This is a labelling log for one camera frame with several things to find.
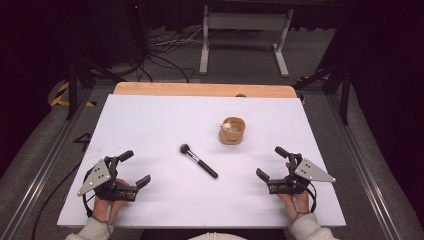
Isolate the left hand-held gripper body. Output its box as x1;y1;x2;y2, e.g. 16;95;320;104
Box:
77;154;139;203

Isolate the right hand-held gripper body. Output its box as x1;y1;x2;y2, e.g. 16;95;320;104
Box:
266;152;337;196

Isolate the person's right hand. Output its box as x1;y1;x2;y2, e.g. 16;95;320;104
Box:
275;161;311;223

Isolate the person's left hand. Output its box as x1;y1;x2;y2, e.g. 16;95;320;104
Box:
91;178;130;225

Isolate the white board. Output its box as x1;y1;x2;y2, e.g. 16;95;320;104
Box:
57;93;347;229

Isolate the round wooden cup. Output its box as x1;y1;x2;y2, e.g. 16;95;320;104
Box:
218;116;247;146

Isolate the black makeup brush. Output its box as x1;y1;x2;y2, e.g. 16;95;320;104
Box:
179;143;220;180

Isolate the person's torso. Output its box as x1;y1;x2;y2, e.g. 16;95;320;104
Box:
139;228;292;240

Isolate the black tripod stand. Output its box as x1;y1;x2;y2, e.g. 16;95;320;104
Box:
292;61;352;127
61;54;128;122

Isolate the yellow black floor tape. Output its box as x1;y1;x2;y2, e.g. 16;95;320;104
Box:
49;81;98;109

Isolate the wooden table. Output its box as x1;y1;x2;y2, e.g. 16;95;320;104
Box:
113;81;298;99

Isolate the dark equipment with red light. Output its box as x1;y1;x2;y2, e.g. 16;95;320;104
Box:
126;0;151;63

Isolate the white metal stand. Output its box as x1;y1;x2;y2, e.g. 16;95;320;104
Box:
198;4;295;79

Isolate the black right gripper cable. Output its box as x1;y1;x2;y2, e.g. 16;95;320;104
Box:
305;181;318;214

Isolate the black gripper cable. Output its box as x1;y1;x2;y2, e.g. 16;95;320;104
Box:
305;181;318;214
30;161;95;240

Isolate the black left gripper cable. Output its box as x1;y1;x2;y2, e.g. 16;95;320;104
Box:
30;161;95;240

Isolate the aluminium floor rail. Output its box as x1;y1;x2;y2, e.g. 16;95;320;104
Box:
323;93;408;240
0;87;96;240

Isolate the bundle of floor cables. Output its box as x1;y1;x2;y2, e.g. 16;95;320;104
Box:
136;26;205;84

